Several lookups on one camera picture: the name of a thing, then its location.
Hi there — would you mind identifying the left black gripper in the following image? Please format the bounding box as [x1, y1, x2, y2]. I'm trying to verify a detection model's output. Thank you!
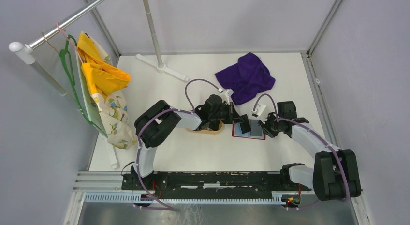
[209, 102, 244, 125]

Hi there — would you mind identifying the black credit card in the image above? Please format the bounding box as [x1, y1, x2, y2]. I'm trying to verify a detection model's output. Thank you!
[240, 119, 251, 134]

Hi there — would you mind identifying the red leather card holder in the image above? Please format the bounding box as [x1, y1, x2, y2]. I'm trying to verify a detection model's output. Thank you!
[232, 123, 266, 140]

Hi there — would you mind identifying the grey credit card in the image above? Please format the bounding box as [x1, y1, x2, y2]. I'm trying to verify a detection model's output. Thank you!
[250, 120, 264, 137]

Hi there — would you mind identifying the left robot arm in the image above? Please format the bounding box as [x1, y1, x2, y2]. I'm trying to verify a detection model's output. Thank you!
[132, 94, 248, 190]

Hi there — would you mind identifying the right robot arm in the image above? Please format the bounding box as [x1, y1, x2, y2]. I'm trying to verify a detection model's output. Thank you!
[252, 101, 362, 201]

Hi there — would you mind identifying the purple cloth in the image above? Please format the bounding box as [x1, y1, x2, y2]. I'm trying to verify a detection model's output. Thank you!
[215, 52, 276, 105]

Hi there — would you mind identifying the patterned cream cloth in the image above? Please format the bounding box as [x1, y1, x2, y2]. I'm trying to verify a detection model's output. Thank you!
[76, 31, 140, 150]

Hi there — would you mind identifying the yellow cloth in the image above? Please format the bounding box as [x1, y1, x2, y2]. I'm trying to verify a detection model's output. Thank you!
[77, 32, 131, 100]

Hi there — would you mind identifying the green clothes hanger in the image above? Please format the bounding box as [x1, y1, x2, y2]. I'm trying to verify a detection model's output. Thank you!
[59, 35, 107, 137]

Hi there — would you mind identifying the metal clothes rack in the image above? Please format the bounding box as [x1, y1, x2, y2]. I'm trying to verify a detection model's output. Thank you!
[8, 0, 190, 170]

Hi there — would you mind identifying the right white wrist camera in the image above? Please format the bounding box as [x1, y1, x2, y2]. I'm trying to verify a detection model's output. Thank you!
[251, 104, 267, 118]

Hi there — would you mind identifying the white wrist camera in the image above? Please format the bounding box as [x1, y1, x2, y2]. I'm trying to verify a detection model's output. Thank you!
[220, 89, 233, 105]
[251, 104, 267, 118]

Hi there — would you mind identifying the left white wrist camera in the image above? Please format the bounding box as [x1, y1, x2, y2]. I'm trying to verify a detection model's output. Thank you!
[220, 89, 233, 105]

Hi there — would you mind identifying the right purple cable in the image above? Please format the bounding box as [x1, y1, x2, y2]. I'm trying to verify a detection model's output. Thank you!
[253, 93, 351, 210]

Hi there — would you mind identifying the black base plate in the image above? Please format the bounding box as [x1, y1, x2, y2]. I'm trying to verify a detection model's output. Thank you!
[121, 171, 312, 199]

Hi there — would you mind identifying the white slotted cable duct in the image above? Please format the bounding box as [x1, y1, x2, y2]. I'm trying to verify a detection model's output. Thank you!
[84, 192, 284, 205]

